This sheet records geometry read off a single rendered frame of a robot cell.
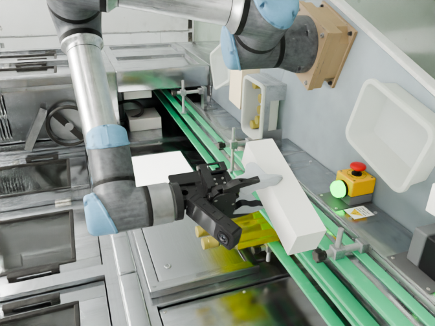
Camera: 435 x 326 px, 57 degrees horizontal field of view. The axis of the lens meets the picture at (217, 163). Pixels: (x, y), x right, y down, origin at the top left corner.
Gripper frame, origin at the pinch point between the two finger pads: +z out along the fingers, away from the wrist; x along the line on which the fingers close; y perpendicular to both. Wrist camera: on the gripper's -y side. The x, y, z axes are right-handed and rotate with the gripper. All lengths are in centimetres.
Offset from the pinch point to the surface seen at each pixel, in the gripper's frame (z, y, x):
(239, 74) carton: 27, 79, 27
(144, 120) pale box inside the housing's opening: 0, 129, 89
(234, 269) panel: 3.6, 9.2, 48.1
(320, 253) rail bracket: 9.3, -9.6, 11.0
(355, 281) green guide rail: 13.5, -17.0, 10.9
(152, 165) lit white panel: -6, 80, 75
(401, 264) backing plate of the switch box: 23.9, -16.9, 8.9
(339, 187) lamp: 25.0, 7.1, 12.9
